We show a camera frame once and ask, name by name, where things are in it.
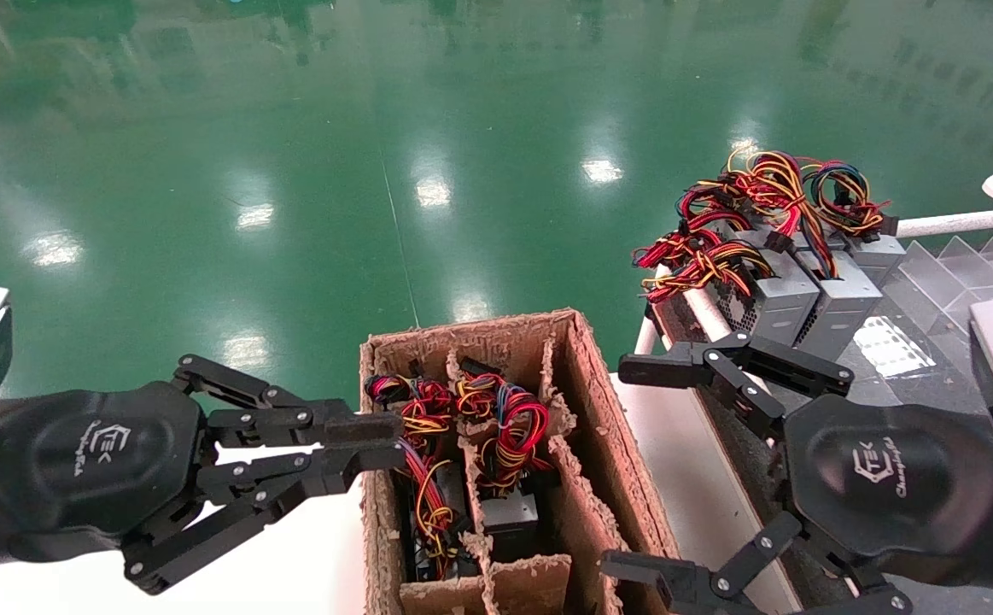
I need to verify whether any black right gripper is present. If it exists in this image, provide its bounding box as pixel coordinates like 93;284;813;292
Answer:
599;331;993;615

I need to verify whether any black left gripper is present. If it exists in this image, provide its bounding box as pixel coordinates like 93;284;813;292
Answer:
0;354;408;595

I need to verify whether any grey power supply with wires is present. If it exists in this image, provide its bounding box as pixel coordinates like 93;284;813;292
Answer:
453;356;507;420
462;380;553;561
721;145;884;360
632;192;821;348
803;158;908;290
389;431;476;584
365;372;457;437

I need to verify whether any brown cardboard divider box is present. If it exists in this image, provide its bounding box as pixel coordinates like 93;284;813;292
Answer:
359;308;682;615

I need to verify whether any black conveyor belt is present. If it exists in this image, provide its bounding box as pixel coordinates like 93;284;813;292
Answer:
650;256;993;615

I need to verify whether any clear plastic divider rack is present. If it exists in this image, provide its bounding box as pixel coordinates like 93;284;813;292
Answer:
896;229;993;343

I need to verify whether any white rod with black cap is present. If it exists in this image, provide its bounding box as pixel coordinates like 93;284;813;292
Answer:
880;204;993;241

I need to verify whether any long white rail tube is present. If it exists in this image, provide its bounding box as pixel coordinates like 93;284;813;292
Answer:
651;262;735;345

